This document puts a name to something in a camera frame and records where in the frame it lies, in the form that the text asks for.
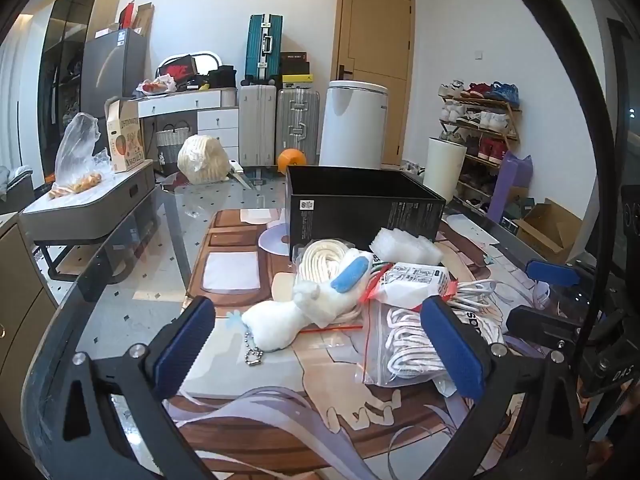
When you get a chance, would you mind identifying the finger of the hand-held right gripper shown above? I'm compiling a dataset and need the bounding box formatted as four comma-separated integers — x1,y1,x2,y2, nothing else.
525,259,588,288
505,305,601,357

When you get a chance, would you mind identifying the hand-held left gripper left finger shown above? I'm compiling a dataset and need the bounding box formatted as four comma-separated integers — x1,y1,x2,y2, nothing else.
61,296,217,480

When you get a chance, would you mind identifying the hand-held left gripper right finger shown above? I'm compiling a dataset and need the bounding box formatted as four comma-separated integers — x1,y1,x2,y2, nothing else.
419,295,587,480

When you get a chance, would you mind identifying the zip bag of white cables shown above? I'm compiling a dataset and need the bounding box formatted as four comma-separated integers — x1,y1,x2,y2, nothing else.
362,302,506,388

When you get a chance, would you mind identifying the white cable bundle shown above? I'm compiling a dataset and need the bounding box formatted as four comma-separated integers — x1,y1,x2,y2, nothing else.
445,280,506,321

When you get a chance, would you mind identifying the white packet red print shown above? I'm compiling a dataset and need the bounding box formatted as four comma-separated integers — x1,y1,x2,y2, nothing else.
367,261,458,308

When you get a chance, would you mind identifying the white plush toy blue ear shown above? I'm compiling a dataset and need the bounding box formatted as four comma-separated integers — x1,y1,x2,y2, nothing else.
231,247,377,370

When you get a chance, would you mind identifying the white foam padding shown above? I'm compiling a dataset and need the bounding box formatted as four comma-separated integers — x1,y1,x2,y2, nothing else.
369,227,446,267

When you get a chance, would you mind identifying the cream rope coil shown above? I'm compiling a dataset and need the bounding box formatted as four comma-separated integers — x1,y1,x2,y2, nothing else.
291,239,376,322

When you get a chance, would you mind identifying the black cardboard box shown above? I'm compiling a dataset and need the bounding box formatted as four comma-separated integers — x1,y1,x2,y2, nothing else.
285,165,447,261

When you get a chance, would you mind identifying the open brown cardboard box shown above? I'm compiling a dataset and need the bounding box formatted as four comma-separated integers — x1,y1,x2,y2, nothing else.
514,199,583,266

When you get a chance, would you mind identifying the purple bag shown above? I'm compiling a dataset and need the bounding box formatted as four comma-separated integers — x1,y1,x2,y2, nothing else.
487,152,531,223

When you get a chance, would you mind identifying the printed desk mat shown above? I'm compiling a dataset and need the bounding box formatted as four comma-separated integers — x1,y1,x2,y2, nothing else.
150,207,591,480

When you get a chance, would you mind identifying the white cylinder bin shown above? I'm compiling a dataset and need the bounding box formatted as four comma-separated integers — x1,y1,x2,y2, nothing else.
422,137,468,205

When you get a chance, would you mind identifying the shoe rack with shoes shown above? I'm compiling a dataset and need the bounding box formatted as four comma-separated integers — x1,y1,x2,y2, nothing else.
439,80,521,208

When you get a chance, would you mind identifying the grey side table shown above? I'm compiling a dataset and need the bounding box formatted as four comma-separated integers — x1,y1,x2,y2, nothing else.
19,160,157,283

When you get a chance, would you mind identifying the beige cabinet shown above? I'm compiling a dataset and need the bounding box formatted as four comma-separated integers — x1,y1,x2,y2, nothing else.
0,212,58,441

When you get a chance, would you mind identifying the wooden shoe rack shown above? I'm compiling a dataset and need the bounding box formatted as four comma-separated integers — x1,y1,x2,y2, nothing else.
439,91,522,211

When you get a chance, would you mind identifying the white plastic tool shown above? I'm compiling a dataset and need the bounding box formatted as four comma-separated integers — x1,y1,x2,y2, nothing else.
227,159,253,191

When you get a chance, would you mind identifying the beige round bag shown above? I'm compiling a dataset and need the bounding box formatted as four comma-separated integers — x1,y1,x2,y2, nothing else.
177,134,230,185

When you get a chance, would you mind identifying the woven basket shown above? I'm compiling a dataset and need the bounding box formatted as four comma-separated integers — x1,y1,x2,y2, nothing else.
156,122,193,161

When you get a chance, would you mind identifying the cardboard box orange print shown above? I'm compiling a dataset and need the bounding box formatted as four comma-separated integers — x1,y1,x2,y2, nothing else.
104,97,147,173

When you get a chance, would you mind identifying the white desk with drawers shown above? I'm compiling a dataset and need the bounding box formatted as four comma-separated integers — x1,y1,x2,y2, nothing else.
137,87,240,161

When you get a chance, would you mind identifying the clear plastic bag of snacks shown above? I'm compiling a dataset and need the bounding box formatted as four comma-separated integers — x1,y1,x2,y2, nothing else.
49,112,113,198

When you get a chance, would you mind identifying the smooth silver suitcase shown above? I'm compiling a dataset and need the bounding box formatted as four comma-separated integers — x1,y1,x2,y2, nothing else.
239,84,277,167

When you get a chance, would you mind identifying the large white bin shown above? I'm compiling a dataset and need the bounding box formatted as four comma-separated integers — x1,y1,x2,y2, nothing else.
319,80,390,170

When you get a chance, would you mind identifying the ribbed silver suitcase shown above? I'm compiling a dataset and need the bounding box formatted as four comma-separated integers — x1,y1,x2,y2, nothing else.
276,89,321,166

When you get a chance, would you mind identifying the plastic bag with red contents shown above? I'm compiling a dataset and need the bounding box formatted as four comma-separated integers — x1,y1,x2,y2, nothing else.
140,75,176,96

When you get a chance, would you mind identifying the black bag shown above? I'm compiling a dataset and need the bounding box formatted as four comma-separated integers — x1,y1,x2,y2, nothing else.
207,65,237,88

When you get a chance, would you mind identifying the red and black shoebox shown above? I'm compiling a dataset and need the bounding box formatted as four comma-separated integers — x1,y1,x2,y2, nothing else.
157,54,197,83

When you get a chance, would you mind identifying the grey mini fridge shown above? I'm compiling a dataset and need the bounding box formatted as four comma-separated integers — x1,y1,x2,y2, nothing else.
82,28,151,116

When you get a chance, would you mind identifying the white oval mirror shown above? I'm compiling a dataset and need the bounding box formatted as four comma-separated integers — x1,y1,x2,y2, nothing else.
192,50,223,73

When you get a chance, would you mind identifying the wooden door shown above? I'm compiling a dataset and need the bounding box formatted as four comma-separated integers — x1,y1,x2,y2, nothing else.
331,0,417,166

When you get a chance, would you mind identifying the black flat box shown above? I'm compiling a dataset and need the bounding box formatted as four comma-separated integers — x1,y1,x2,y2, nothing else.
279,51,311,77

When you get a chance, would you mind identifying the teal suitcase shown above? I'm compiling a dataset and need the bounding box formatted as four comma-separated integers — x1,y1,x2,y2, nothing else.
245,14,284,83

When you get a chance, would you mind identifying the black glass cabinet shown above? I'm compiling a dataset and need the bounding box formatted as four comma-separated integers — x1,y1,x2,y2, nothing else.
37,0,123,126

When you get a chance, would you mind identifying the black cable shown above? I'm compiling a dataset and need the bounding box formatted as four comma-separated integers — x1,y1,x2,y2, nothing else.
487,0,617,376

